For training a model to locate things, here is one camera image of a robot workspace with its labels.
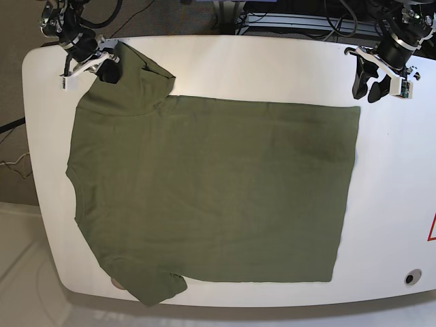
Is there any grey aluminium frame rail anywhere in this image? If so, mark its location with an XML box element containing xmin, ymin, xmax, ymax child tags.
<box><xmin>237</xmin><ymin>13</ymin><xmax>379</xmax><ymax>37</ymax></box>

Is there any white floor cable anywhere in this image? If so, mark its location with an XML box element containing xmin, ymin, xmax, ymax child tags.
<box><xmin>0</xmin><ymin>153</ymin><xmax>29</xmax><ymax>168</ymax></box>

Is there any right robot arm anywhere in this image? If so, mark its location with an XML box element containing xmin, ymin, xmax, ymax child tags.
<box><xmin>39</xmin><ymin>1</ymin><xmax>123</xmax><ymax>90</ymax></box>

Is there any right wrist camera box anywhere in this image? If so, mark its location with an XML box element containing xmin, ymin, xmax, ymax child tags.
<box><xmin>61</xmin><ymin>76</ymin><xmax>78</xmax><ymax>91</ymax></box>

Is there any olive green T-shirt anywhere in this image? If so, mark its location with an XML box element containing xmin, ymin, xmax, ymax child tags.
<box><xmin>66</xmin><ymin>43</ymin><xmax>360</xmax><ymax>306</ymax></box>

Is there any left table cable grommet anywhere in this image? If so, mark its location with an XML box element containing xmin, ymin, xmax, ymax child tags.
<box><xmin>111</xmin><ymin>278</ymin><xmax>125</xmax><ymax>290</ymax></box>

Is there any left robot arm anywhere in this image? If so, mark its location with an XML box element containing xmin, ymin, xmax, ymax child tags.
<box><xmin>344</xmin><ymin>1</ymin><xmax>435</xmax><ymax>103</ymax></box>

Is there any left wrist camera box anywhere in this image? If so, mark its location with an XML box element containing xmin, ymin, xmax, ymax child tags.
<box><xmin>389</xmin><ymin>78</ymin><xmax>413</xmax><ymax>99</ymax></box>

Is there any table cable grommet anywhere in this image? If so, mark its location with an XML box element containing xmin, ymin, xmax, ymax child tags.
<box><xmin>111</xmin><ymin>278</ymin><xmax>125</xmax><ymax>290</ymax></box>
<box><xmin>404</xmin><ymin>269</ymin><xmax>422</xmax><ymax>286</ymax></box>

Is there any black bar under table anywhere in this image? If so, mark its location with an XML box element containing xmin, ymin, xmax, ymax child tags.
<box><xmin>0</xmin><ymin>116</ymin><xmax>26</xmax><ymax>134</ymax></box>

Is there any right table cable grommet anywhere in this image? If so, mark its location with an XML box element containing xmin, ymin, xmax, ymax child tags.
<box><xmin>404</xmin><ymin>269</ymin><xmax>422</xmax><ymax>286</ymax></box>

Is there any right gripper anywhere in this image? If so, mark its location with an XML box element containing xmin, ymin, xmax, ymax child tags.
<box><xmin>63</xmin><ymin>32</ymin><xmax>121</xmax><ymax>84</ymax></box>

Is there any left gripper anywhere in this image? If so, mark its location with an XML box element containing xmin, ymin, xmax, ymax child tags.
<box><xmin>344</xmin><ymin>41</ymin><xmax>420</xmax><ymax>103</ymax></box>

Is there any red triangle warning sticker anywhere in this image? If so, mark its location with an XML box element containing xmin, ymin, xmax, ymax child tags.
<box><xmin>427</xmin><ymin>215</ymin><xmax>436</xmax><ymax>241</ymax></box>

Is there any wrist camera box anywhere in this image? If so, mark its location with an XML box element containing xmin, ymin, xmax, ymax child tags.
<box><xmin>389</xmin><ymin>78</ymin><xmax>413</xmax><ymax>99</ymax></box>
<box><xmin>61</xmin><ymin>76</ymin><xmax>78</xmax><ymax>91</ymax></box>

